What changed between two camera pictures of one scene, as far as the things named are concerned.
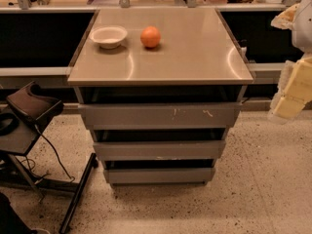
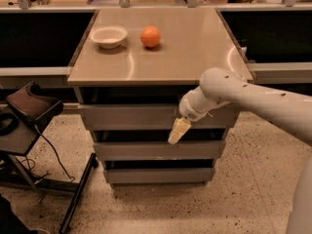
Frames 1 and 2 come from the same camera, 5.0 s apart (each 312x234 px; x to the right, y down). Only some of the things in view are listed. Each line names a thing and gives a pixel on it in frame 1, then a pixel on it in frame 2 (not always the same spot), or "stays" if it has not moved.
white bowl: (108, 37) stays
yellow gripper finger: (297, 93) to (179, 128)
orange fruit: (150, 36) stays
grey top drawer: (159, 106) stays
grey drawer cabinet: (160, 89) stays
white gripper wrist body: (302, 28) to (187, 109)
